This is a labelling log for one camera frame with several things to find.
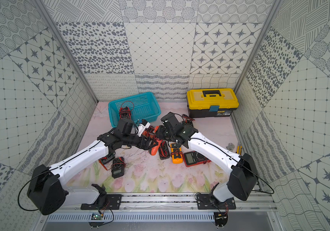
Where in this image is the black multimeter with red leads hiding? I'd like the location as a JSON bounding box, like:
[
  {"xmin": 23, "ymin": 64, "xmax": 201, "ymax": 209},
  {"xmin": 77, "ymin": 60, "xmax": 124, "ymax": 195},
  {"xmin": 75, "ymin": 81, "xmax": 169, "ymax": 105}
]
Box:
[{"xmin": 158, "ymin": 141, "xmax": 171, "ymax": 160}]

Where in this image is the red flat multimeter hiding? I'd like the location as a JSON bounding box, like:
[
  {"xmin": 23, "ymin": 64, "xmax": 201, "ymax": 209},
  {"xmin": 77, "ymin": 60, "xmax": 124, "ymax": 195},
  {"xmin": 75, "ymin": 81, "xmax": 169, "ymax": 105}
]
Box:
[{"xmin": 183, "ymin": 151, "xmax": 211, "ymax": 167}]

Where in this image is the aluminium mounting rail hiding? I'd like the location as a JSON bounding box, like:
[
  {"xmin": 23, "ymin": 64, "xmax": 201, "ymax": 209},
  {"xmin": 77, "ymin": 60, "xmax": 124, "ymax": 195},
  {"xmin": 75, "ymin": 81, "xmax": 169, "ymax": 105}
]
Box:
[{"xmin": 33, "ymin": 192, "xmax": 283, "ymax": 231}]

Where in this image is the yellow black toolbox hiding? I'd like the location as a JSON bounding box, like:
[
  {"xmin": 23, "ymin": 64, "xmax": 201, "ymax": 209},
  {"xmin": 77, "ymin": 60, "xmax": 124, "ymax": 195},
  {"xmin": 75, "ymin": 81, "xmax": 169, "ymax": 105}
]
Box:
[{"xmin": 187, "ymin": 88, "xmax": 239, "ymax": 118}]

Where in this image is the yellow multimeter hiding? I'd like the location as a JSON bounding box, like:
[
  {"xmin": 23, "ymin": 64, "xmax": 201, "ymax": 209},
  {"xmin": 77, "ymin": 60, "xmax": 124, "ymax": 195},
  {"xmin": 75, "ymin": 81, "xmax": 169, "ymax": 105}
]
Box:
[{"xmin": 170, "ymin": 143, "xmax": 183, "ymax": 164}]

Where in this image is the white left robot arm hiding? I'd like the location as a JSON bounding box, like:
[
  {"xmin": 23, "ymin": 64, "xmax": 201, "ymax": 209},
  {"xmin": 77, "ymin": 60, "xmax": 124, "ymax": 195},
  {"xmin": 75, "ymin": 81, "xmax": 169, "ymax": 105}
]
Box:
[{"xmin": 27, "ymin": 118, "xmax": 154, "ymax": 215}]

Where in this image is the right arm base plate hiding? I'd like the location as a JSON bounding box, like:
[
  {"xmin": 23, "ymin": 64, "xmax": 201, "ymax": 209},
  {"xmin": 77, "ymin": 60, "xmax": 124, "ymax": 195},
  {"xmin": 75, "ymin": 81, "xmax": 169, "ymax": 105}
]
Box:
[{"xmin": 194, "ymin": 192, "xmax": 236, "ymax": 210}]

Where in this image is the teal plastic basket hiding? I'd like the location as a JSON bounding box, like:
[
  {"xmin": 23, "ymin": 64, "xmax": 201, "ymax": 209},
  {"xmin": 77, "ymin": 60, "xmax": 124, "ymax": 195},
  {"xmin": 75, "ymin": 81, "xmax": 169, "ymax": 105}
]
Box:
[{"xmin": 108, "ymin": 92, "xmax": 161, "ymax": 127}]

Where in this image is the small black multimeter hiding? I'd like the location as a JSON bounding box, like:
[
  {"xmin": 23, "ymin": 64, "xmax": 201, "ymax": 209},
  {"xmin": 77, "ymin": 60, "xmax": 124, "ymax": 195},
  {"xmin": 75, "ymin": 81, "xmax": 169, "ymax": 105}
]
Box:
[{"xmin": 111, "ymin": 157, "xmax": 125, "ymax": 179}]

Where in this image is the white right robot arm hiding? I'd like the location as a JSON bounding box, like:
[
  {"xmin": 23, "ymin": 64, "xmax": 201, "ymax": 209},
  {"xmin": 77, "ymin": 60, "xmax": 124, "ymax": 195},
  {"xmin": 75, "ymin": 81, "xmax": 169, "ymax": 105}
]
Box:
[{"xmin": 156, "ymin": 112, "xmax": 260, "ymax": 203}]

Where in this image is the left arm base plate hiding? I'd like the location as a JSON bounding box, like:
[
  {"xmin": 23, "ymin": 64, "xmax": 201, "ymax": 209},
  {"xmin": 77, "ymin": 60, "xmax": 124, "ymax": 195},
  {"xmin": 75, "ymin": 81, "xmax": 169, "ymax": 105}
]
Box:
[{"xmin": 80, "ymin": 194, "xmax": 123, "ymax": 210}]

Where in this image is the orange multimeter with leads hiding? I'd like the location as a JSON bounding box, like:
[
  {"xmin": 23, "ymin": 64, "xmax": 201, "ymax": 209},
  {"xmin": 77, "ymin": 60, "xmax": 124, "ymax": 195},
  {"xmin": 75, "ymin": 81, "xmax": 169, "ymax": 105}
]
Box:
[{"xmin": 141, "ymin": 126, "xmax": 160, "ymax": 140}]

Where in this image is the adjustable wrench orange handle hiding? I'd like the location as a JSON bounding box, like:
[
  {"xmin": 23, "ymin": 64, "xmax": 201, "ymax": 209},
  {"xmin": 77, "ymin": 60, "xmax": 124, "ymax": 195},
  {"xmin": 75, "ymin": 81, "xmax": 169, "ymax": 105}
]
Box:
[{"xmin": 226, "ymin": 142, "xmax": 235, "ymax": 152}]

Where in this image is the green multimeter left side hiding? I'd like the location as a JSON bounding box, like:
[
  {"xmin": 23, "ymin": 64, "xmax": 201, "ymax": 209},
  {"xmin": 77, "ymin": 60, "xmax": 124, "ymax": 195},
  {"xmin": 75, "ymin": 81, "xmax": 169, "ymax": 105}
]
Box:
[{"xmin": 98, "ymin": 152, "xmax": 115, "ymax": 170}]

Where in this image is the dark green multimeter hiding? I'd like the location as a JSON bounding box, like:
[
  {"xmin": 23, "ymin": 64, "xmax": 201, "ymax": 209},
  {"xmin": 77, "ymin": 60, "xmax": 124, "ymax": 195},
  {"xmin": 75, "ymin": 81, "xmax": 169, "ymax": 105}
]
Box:
[{"xmin": 181, "ymin": 114, "xmax": 194, "ymax": 127}]

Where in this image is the orange black multimeter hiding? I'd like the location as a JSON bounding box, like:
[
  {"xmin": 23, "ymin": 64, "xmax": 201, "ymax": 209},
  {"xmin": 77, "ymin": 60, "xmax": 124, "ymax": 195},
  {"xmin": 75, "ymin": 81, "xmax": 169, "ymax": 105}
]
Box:
[{"xmin": 149, "ymin": 139, "xmax": 162, "ymax": 156}]

